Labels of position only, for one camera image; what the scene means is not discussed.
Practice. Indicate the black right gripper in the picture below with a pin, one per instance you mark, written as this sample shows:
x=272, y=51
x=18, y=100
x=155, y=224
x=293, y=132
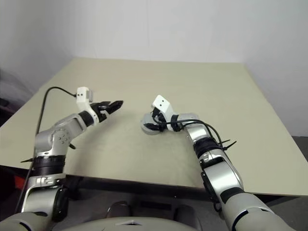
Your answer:
x=158, y=116

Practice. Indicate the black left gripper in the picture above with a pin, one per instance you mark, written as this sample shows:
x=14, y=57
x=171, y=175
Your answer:
x=100, y=114

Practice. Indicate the round motor housing copper windings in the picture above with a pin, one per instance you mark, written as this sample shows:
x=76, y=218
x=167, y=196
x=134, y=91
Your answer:
x=150, y=132

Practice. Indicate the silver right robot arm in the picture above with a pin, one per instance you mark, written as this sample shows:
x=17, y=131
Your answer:
x=219, y=173

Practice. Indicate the black zip tie left arm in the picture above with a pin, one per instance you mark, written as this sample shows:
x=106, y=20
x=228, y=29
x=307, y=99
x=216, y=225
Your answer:
x=27, y=160
x=72, y=146

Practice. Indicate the black zip tie right arm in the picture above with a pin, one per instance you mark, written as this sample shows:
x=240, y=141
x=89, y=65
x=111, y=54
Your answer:
x=229, y=145

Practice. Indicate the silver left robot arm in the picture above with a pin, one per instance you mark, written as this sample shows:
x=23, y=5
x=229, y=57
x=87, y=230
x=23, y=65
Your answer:
x=60, y=139

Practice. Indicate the dark rounded shape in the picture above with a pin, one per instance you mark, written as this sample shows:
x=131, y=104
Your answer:
x=119, y=209

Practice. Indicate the grey robot torso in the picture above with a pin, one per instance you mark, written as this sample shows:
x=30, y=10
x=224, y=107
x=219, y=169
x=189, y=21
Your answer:
x=134, y=225

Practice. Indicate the red object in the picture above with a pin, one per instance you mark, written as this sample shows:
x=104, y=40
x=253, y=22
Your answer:
x=21, y=183

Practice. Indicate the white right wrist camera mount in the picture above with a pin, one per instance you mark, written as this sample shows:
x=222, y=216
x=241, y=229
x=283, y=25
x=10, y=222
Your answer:
x=161, y=103

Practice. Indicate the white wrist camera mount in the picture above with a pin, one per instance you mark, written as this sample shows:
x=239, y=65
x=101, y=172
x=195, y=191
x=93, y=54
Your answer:
x=161, y=103
x=83, y=95

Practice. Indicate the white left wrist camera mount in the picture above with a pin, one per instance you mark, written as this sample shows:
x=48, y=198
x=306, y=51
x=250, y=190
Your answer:
x=83, y=95

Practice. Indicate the black table frame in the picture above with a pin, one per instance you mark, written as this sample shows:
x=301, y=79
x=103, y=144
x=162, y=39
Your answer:
x=144, y=186

